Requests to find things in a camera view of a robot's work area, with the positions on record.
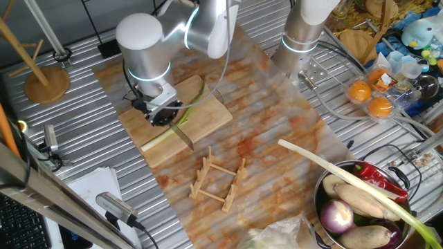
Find thin black power cable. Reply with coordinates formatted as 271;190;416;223
359;144;423;201

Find aluminium frame beam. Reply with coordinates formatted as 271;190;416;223
0;141;139;249

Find grey flexible hose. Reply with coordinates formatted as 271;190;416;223
298;69;437;138

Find silver depth camera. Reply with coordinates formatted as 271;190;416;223
37;124;72;167
95;192;139;229

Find orange tube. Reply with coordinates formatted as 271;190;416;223
0;103;21;158

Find round glass bowl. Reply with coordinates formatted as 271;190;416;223
411;74;440;100

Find wooden mug tree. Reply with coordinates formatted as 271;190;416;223
0;0;71;105

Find orange fruit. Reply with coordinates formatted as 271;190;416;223
366;96;394;120
347;80;372;104
367;68;392;87

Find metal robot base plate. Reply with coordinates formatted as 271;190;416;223
290;57;329;87

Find dark purple eggplant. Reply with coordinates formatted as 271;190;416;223
375;219;404;249

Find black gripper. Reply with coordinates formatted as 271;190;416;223
150;99;183;127

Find wooden knife rack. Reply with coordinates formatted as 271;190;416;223
188;145;247;214

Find yellow patterned sheet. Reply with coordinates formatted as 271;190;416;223
327;0;443;34

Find steel cleaver knife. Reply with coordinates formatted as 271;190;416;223
168;120;195;151

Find green scallion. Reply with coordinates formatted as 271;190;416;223
140;81;207;154

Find black keyboard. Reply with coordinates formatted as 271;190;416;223
0;193;53;249

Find black base cable bundle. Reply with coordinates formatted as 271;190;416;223
316;41;368;73

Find purple onion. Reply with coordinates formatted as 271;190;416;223
319;199;354;235

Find black smartphone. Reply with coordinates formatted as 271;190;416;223
58;224;93;249

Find long sweet potato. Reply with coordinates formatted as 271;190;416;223
334;183;401;222

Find wooden stand with curved stem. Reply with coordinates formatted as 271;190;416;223
338;0;399;65

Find clear plastic bag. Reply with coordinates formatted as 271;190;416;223
238;212;321;249

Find black stand base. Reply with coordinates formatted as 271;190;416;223
81;0;123;59

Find blue cloth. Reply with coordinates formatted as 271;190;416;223
375;6;443;117

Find blue plush toy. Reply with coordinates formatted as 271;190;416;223
401;19;435;50

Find white paper sheets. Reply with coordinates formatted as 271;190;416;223
65;167;143;249

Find clear plastic measuring cups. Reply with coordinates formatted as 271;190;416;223
386;50;425;80

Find long white green leek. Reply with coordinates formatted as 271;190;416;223
278;138;443;249

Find wooden cutting board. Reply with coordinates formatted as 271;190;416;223
118;74;233;169

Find steel cooking pot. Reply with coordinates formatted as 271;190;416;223
309;160;416;249

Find pale potato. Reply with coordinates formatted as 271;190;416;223
322;174;347;200

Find grey metal stand rod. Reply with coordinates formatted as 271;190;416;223
24;0;73;68

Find aluminium profile bar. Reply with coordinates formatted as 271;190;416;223
413;129;443;156

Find orange marble pattern mat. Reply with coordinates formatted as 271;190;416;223
91;13;356;249

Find stubby sweet potato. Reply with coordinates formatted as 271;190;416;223
337;225;393;249

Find green pepper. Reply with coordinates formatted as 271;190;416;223
352;213;373;228

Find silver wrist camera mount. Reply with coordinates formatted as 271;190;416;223
138;82;179;117

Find red pepper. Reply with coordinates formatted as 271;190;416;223
352;161;409;204

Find clear plastic fruit box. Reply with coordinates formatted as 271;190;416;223
345;64;422;125

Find green yellow toy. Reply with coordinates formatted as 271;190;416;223
420;49;439;66

